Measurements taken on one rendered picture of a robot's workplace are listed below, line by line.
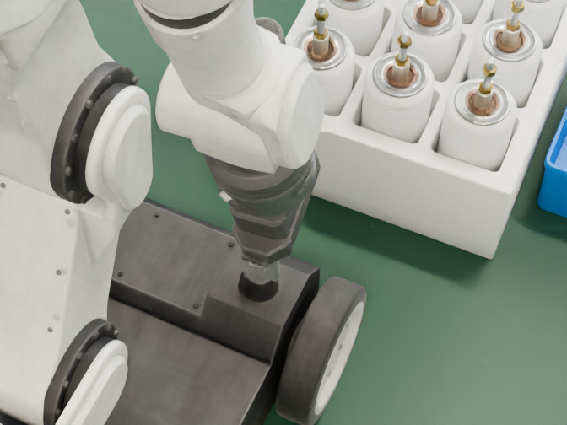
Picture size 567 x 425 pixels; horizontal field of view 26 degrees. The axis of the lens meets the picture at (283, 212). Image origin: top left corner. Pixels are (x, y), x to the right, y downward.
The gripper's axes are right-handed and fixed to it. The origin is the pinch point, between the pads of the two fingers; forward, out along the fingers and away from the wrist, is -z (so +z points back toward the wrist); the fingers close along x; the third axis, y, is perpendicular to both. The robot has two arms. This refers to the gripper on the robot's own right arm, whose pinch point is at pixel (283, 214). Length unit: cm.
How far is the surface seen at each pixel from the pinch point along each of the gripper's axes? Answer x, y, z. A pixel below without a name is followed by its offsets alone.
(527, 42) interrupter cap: 48, -14, -45
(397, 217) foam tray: 24, -1, -62
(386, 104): 32, 2, -41
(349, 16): 45, 11, -43
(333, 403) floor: -6, -1, -58
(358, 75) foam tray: 40, 9, -52
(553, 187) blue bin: 34, -22, -61
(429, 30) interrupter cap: 45, 0, -44
